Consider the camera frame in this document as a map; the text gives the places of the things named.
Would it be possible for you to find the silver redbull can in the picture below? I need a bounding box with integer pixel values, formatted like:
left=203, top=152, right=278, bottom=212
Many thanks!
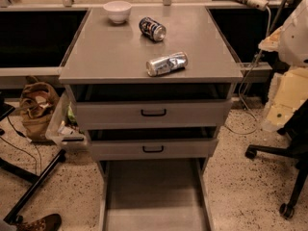
left=146, top=52, right=188, bottom=77

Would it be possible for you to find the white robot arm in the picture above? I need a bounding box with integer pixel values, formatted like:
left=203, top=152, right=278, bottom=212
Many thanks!
left=258, top=0, right=308, bottom=67

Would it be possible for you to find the grey drawer cabinet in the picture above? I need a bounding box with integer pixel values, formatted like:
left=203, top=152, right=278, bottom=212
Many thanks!
left=58, top=5, right=244, bottom=162

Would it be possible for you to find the top grey drawer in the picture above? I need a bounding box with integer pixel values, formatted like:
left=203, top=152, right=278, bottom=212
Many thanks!
left=73, top=99, right=232, bottom=130

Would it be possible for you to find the grey drawer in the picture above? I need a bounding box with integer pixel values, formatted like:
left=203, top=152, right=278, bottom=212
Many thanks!
left=73, top=99, right=232, bottom=130
left=89, top=127, right=218, bottom=161
left=98, top=159, right=215, bottom=231

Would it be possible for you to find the middle grey drawer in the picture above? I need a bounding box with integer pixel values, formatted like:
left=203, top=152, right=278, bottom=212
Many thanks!
left=89, top=127, right=218, bottom=161

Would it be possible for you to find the blue pepsi can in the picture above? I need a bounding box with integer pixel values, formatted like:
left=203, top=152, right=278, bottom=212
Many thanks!
left=139, top=17, right=167, bottom=42

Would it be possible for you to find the bottom grey drawer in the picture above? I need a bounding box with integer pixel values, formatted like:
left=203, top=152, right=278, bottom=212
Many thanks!
left=98, top=159, right=215, bottom=231

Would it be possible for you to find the clear plastic bin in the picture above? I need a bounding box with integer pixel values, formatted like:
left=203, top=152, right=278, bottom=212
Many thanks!
left=45, top=92, right=87, bottom=150

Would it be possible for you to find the white ceramic bowl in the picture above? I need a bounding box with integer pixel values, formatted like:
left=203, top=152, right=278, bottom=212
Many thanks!
left=103, top=1, right=132, bottom=24

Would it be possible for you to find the brown cloth bag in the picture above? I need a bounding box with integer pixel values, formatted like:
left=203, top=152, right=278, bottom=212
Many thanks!
left=19, top=76, right=60, bottom=142

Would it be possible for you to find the black office chair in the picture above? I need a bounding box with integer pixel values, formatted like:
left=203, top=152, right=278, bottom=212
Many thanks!
left=245, top=100, right=308, bottom=218

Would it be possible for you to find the brown shoe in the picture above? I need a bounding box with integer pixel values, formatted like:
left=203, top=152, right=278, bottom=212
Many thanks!
left=16, top=214, right=62, bottom=231

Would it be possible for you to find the black stand leg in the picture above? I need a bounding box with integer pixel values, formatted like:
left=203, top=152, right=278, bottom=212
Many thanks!
left=0, top=149, right=65, bottom=223

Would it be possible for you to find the grey hanging cable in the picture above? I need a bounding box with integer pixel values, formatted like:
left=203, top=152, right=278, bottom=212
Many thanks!
left=224, top=0, right=295, bottom=137

